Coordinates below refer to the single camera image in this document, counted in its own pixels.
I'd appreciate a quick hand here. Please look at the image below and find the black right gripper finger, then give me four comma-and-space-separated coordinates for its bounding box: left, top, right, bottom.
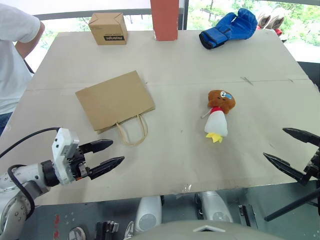
282, 127, 320, 149
262, 152, 312, 187

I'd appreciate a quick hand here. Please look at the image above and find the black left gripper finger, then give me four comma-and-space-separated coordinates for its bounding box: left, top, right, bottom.
87, 156, 126, 181
79, 139, 114, 155

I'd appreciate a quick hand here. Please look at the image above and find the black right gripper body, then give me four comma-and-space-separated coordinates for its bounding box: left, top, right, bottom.
303, 146, 320, 181

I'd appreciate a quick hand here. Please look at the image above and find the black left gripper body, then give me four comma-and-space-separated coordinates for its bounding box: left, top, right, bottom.
65, 144, 92, 181

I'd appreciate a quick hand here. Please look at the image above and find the black stand leg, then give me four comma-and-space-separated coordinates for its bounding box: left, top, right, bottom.
264, 187, 320, 223

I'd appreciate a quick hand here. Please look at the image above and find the silver robot left leg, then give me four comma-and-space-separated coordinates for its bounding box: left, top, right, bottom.
134, 195, 163, 234

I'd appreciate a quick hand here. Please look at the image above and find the silver robot leg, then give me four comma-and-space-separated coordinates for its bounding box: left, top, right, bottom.
199, 190, 234, 224
134, 195, 163, 234

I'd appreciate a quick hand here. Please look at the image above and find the silver robot right leg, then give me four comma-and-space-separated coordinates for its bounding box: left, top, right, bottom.
199, 190, 234, 224

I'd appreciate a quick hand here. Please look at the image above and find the clear tape piece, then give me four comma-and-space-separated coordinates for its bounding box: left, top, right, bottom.
174, 183, 193, 199

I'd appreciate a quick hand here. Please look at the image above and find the brown and white plush toy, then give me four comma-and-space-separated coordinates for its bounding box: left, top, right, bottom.
200, 89, 237, 144

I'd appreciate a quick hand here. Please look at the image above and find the grey robot torso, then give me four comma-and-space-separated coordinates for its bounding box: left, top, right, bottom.
128, 219, 320, 240

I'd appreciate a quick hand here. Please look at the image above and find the small brown cardboard box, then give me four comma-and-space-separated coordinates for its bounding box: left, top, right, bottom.
88, 12, 129, 46

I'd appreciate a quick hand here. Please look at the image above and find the person in white shirt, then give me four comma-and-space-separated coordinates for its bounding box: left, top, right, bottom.
0, 5, 46, 137

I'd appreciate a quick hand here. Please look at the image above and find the blue boxing glove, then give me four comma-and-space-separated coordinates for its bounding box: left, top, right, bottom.
198, 7, 258, 50

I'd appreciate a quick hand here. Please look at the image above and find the red-brown square pillar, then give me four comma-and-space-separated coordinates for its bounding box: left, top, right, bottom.
149, 0, 180, 42

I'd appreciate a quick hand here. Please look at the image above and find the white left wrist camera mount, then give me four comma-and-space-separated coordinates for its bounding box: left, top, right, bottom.
51, 127, 81, 186

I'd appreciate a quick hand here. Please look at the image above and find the brown paper bag with handles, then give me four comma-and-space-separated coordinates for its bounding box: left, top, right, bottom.
75, 70, 157, 147

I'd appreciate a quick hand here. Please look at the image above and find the black floor bracket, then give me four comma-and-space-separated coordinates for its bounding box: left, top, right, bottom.
237, 204, 259, 229

